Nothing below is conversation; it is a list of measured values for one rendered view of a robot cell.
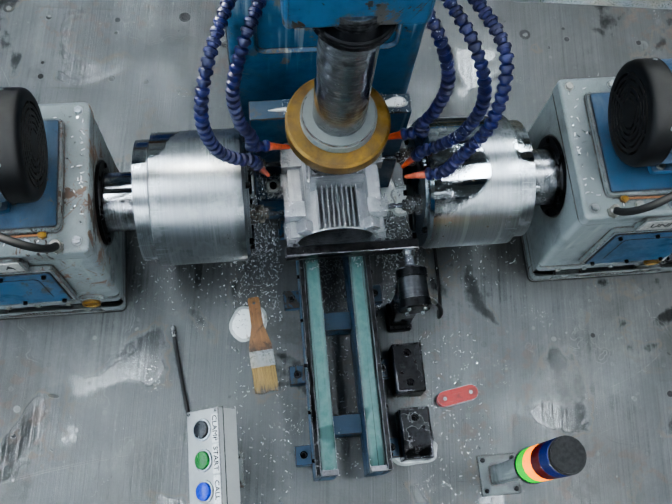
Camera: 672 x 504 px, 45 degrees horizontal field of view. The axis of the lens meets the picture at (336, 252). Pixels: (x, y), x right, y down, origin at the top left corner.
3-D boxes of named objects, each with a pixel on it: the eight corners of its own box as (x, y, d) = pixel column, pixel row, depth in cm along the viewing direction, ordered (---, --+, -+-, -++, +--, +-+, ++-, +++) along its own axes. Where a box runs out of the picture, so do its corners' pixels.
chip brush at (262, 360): (241, 299, 171) (241, 298, 171) (264, 296, 172) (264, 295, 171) (255, 395, 165) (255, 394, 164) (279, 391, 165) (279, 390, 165)
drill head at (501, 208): (361, 156, 172) (374, 96, 148) (549, 146, 175) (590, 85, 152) (374, 268, 163) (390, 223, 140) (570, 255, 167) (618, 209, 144)
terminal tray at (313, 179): (301, 135, 155) (302, 117, 148) (356, 132, 156) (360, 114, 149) (306, 193, 151) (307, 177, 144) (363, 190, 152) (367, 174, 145)
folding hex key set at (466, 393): (473, 384, 169) (475, 382, 167) (478, 398, 168) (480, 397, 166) (433, 394, 167) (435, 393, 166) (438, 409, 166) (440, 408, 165)
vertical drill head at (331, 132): (281, 116, 153) (281, -63, 107) (375, 111, 154) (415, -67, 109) (288, 204, 147) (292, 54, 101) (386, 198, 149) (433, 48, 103)
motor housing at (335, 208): (279, 171, 169) (279, 127, 151) (369, 166, 170) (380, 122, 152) (286, 261, 162) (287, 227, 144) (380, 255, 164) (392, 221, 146)
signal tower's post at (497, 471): (476, 456, 164) (538, 430, 124) (514, 452, 165) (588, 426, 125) (481, 497, 161) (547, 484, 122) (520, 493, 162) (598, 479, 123)
